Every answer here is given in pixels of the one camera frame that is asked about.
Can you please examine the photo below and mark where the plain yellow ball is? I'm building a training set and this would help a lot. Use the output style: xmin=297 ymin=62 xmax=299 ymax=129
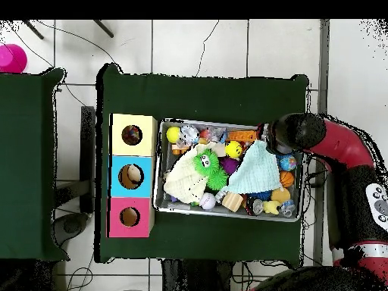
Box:
xmin=165 ymin=126 xmax=182 ymax=144

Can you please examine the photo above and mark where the dark green table cloth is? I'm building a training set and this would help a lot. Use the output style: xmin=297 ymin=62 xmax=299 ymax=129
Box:
xmin=0 ymin=67 xmax=70 ymax=263
xmin=95 ymin=63 xmax=310 ymax=264

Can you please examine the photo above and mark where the dark metal leg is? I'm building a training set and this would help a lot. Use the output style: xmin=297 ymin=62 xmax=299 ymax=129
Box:
xmin=92 ymin=19 xmax=114 ymax=39
xmin=22 ymin=19 xmax=45 ymax=40

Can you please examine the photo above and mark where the colourful patterned cloth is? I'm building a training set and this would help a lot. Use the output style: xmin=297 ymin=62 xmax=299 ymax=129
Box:
xmin=121 ymin=124 xmax=142 ymax=146

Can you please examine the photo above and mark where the striped wooden block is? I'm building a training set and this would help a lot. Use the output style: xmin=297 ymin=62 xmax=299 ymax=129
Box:
xmin=221 ymin=191 xmax=244 ymax=212

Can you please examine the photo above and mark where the cream knitted cloth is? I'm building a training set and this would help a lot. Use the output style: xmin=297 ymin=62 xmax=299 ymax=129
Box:
xmin=163 ymin=144 xmax=219 ymax=205

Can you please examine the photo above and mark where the wooden three-hole box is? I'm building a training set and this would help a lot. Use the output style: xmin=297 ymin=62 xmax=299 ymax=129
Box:
xmin=106 ymin=113 xmax=158 ymax=239

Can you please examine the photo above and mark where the mint knitted cloth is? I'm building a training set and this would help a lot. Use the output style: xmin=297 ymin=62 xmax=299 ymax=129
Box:
xmin=225 ymin=139 xmax=283 ymax=195

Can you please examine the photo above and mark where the yellow smiley ball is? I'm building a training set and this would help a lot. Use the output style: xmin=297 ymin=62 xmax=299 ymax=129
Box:
xmin=224 ymin=140 xmax=243 ymax=159

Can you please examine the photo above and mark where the small orange basketball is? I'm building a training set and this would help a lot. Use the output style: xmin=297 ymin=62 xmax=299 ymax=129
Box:
xmin=279 ymin=171 xmax=296 ymax=189

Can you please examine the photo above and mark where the thick black floor cable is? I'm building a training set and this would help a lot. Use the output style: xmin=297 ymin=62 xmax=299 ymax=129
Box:
xmin=305 ymin=169 xmax=330 ymax=189

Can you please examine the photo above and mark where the magenta plastic cup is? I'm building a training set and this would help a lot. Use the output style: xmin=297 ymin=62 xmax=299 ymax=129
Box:
xmin=0 ymin=43 xmax=28 ymax=74

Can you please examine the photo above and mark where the crushed clear plastic bottle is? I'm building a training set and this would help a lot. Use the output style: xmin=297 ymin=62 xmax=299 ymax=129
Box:
xmin=208 ymin=127 xmax=228 ymax=143

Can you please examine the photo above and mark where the black upright panel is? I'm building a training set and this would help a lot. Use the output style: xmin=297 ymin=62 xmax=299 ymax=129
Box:
xmin=79 ymin=105 xmax=97 ymax=213

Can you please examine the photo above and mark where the white baseball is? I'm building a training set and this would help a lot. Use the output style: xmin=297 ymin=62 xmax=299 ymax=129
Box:
xmin=199 ymin=192 xmax=217 ymax=211

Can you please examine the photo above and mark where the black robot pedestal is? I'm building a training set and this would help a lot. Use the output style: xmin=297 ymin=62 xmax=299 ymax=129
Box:
xmin=161 ymin=258 xmax=234 ymax=291

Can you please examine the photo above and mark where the grey rounded floor object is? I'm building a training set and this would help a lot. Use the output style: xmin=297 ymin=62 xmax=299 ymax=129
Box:
xmin=53 ymin=211 xmax=89 ymax=247

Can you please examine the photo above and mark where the globe print ball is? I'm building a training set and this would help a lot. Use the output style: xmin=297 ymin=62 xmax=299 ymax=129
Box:
xmin=277 ymin=154 xmax=298 ymax=172

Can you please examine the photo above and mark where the green spiky toy with eyes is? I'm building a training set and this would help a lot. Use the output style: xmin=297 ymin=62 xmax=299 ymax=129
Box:
xmin=192 ymin=149 xmax=228 ymax=191

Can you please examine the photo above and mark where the silver mesh bin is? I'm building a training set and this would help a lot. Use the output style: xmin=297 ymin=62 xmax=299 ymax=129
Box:
xmin=152 ymin=118 xmax=304 ymax=223

